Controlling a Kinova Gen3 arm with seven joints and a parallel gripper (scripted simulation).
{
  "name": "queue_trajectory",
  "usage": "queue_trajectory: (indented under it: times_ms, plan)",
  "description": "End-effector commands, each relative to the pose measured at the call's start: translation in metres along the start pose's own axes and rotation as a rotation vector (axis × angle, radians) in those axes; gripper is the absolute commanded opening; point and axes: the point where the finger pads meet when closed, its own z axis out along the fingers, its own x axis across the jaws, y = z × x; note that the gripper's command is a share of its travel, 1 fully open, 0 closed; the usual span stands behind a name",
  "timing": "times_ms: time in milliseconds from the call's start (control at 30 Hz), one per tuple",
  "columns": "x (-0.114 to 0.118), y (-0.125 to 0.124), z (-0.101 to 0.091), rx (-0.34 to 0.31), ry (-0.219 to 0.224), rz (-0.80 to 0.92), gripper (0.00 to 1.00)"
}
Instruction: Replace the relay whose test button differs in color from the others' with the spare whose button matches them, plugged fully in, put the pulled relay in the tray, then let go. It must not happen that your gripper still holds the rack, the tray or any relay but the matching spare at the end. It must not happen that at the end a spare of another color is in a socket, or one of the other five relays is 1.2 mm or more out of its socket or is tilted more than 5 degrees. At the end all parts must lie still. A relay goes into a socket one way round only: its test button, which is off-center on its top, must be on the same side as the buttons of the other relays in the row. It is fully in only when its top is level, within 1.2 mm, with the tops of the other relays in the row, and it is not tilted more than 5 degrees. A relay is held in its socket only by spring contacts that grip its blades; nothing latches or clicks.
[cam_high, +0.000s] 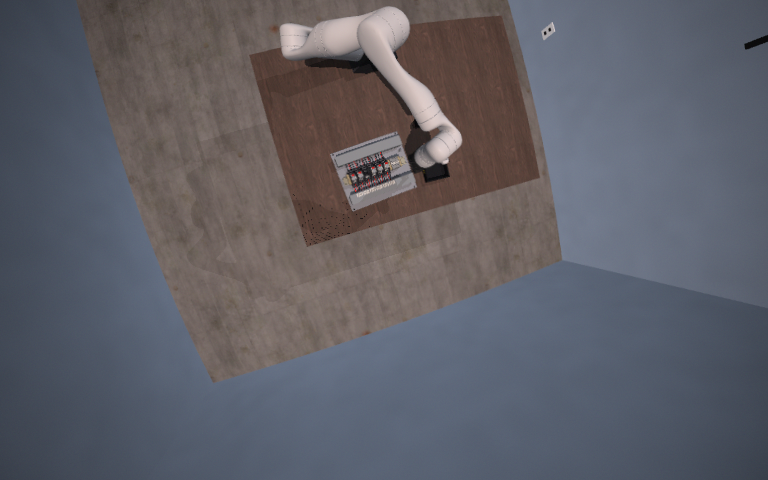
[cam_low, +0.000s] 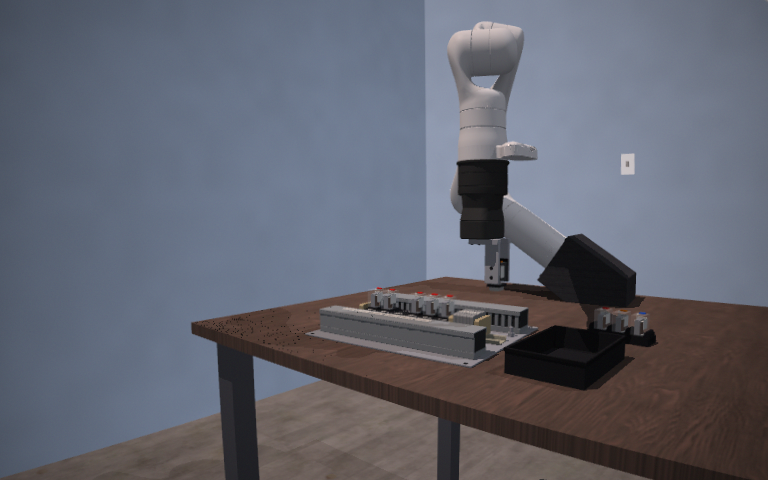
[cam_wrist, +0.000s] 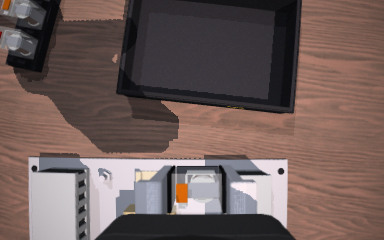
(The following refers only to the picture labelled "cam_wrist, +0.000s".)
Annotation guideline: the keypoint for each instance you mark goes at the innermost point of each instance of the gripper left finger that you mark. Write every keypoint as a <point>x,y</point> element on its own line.
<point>154,196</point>

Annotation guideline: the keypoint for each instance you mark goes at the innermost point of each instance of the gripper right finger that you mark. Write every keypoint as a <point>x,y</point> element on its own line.
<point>242,194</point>

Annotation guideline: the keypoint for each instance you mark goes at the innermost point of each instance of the grey mounting plate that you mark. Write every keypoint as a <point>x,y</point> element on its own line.
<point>109,200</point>

